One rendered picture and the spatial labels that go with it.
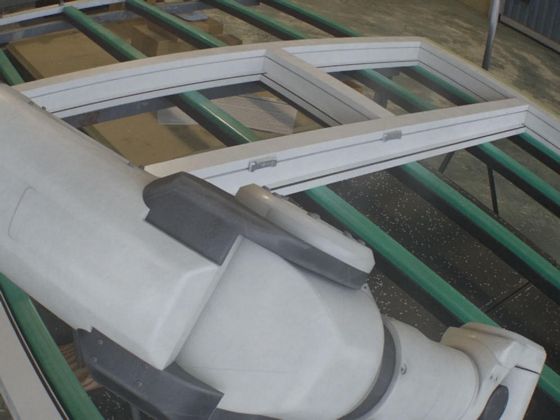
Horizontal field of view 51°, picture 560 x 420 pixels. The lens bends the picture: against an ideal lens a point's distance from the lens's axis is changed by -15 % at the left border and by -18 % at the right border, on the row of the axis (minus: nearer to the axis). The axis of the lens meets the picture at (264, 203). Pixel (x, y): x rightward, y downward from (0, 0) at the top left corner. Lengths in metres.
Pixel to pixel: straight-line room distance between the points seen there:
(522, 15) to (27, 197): 7.39
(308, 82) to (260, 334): 1.16
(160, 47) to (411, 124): 1.10
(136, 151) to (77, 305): 1.38
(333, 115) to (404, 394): 1.08
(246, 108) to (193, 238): 1.65
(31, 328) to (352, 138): 0.66
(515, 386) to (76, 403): 0.47
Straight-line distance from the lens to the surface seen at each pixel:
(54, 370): 0.78
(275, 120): 1.89
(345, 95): 1.36
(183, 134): 1.76
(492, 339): 0.46
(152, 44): 2.23
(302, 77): 1.46
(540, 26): 7.47
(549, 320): 1.53
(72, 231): 0.30
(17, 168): 0.31
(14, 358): 0.70
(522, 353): 0.49
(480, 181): 3.39
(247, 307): 0.32
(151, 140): 1.73
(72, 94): 1.34
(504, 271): 1.62
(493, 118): 1.57
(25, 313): 0.85
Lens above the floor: 1.44
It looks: 32 degrees down
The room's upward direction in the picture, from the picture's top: 9 degrees clockwise
